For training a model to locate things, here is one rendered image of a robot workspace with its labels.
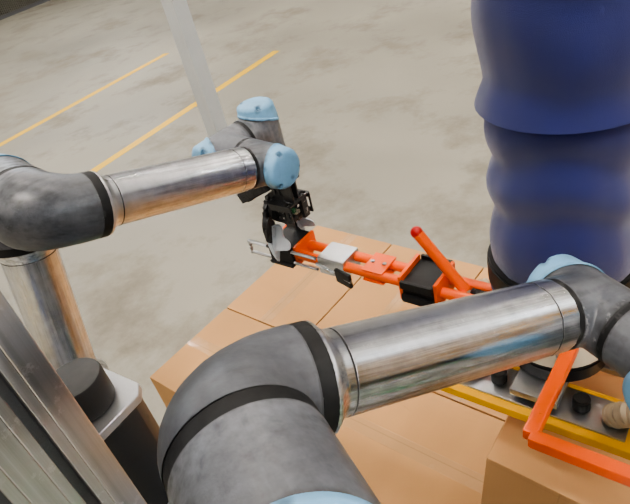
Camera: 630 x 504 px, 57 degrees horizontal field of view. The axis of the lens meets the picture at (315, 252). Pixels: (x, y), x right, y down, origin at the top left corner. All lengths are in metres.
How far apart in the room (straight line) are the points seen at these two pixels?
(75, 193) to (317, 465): 0.58
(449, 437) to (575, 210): 1.02
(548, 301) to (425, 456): 1.16
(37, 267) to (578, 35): 0.79
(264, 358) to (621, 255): 0.62
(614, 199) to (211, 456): 0.64
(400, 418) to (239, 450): 1.44
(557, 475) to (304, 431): 0.81
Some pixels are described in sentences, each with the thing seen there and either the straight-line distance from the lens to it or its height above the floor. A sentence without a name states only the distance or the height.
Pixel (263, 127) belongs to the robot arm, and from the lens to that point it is 1.16.
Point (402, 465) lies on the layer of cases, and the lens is 1.70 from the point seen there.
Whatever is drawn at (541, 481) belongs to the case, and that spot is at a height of 1.00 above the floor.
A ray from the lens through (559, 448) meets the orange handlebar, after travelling 0.91.
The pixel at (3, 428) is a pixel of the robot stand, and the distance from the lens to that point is 0.47.
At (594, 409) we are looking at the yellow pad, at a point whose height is 1.09.
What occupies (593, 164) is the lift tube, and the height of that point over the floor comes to 1.54.
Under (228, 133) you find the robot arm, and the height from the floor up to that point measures 1.54.
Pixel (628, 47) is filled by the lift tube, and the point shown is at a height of 1.69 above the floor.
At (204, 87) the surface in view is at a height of 0.66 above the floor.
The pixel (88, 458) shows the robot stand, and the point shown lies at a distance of 0.52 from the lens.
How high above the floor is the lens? 1.95
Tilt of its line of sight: 35 degrees down
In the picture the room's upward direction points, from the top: 15 degrees counter-clockwise
